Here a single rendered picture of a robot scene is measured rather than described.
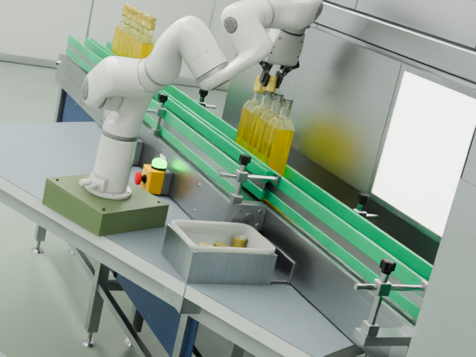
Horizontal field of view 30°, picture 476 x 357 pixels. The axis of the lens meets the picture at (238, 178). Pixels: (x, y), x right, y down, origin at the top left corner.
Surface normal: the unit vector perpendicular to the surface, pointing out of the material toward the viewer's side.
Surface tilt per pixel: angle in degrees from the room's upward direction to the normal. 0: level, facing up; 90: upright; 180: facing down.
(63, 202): 90
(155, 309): 90
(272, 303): 0
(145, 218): 90
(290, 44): 106
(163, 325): 90
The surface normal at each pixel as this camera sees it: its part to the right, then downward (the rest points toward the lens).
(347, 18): -0.88, -0.07
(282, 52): 0.32, 0.60
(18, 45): 0.41, 0.33
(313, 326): 0.22, -0.94
